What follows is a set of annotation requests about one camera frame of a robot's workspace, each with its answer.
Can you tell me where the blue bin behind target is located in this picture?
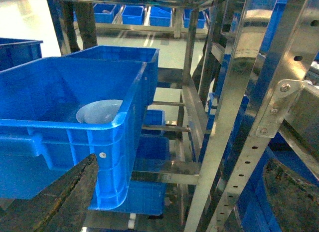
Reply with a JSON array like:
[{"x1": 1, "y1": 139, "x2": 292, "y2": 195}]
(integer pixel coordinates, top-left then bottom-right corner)
[{"x1": 64, "y1": 45, "x2": 160, "y2": 105}]

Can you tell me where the light blue oval tray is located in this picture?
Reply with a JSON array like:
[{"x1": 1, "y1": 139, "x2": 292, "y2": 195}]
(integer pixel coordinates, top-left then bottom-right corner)
[{"x1": 76, "y1": 99, "x2": 123, "y2": 124}]

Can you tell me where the steel shelf rack right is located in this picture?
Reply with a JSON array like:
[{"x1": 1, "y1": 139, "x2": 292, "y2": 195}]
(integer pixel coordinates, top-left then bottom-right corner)
[{"x1": 185, "y1": 0, "x2": 319, "y2": 232}]

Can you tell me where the steel wheeled shelf cart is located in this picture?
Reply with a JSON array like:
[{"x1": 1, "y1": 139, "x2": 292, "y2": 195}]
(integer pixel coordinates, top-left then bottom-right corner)
[{"x1": 44, "y1": 0, "x2": 225, "y2": 232}]

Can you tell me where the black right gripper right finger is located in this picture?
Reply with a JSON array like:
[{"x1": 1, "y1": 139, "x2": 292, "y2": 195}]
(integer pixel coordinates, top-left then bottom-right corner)
[{"x1": 263, "y1": 159, "x2": 319, "y2": 232}]

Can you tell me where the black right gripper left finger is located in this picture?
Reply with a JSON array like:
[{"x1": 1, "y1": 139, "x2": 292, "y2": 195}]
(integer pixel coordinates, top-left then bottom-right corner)
[{"x1": 0, "y1": 154, "x2": 99, "y2": 232}]

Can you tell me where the blue bin holding tray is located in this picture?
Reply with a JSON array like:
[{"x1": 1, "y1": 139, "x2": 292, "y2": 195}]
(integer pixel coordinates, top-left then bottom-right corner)
[{"x1": 0, "y1": 57, "x2": 147, "y2": 210}]

